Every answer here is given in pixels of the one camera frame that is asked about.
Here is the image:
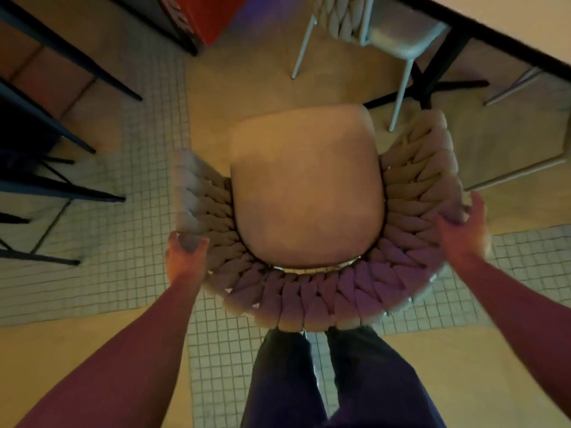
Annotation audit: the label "black metal-frame table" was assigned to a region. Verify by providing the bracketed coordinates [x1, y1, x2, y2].
[0, 0, 144, 155]

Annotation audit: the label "beige woven-back cushioned chair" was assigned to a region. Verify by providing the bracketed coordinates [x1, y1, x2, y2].
[172, 103, 473, 333]

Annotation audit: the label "person's left hand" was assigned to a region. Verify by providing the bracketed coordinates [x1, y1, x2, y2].
[165, 231, 211, 287]

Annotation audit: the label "white woven-back chair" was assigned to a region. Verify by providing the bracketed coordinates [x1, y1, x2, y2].
[291, 0, 452, 132]

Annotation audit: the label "black metal-frame chair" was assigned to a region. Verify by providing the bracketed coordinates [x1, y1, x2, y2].
[0, 147, 126, 268]

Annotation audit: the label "person's left forearm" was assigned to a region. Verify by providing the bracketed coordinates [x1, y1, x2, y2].
[15, 273, 205, 428]

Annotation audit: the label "person's dark trousers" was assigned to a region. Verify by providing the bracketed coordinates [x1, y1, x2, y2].
[241, 327, 437, 428]

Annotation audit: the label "black-edged table with black base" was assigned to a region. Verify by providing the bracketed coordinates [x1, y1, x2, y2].
[363, 0, 571, 110]

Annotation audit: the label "person's right forearm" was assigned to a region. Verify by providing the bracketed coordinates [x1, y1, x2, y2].
[451, 254, 571, 420]

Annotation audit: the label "person's right hand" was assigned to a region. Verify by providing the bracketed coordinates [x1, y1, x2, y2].
[436, 191, 492, 267]

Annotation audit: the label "white-legged chair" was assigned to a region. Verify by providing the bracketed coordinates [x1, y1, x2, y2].
[464, 67, 571, 192]

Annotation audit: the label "red box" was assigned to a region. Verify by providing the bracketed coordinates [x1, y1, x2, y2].
[172, 0, 251, 46]

